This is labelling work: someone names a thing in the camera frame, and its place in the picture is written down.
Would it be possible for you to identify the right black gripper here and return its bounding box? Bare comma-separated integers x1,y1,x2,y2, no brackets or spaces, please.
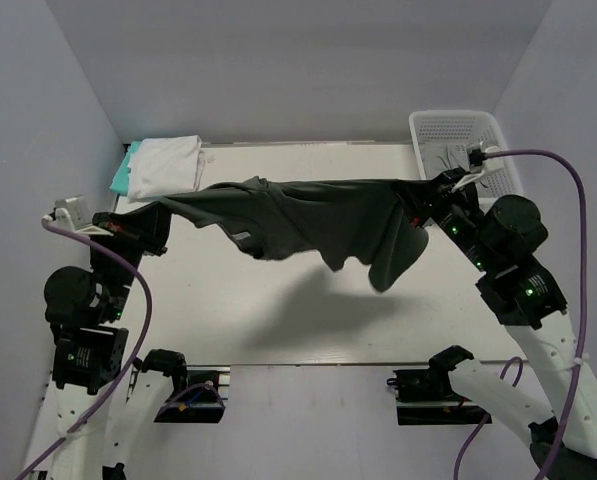
392,166,497,272

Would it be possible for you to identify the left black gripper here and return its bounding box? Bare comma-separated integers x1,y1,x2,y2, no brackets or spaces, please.
87,194,174,318

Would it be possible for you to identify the dark grey t-shirt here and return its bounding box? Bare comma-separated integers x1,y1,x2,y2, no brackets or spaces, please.
135,177,429,292

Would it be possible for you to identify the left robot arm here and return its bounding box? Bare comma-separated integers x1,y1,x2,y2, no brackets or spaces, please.
42,207,190,479

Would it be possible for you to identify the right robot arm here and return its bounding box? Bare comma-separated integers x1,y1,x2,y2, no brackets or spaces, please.
394,169,597,479

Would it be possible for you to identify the light grey t-shirt in basket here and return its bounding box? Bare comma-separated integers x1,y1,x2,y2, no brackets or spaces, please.
420,142,469,179

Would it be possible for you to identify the folded teal t-shirt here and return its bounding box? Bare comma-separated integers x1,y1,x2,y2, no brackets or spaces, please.
109,141,141,196

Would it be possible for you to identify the white plastic basket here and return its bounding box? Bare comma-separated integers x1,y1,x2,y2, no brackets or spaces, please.
409,110,523,207

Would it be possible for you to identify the folded white t-shirt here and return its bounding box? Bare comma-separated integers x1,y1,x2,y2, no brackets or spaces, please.
127,135,205,200

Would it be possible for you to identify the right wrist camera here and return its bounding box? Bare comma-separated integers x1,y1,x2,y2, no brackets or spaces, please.
452,142,504,192

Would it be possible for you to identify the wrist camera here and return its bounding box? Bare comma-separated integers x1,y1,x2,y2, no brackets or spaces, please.
41,195,112,238
452,142,504,192

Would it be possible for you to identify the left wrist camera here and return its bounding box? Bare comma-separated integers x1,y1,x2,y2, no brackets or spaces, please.
41,195,112,238

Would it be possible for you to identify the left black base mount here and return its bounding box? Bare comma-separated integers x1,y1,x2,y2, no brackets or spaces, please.
154,366,231,425

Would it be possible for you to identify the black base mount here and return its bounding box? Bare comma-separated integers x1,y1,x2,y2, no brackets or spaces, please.
154,366,231,425
386,369,492,426

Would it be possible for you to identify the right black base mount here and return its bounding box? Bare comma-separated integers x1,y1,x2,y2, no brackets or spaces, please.
386,369,492,426

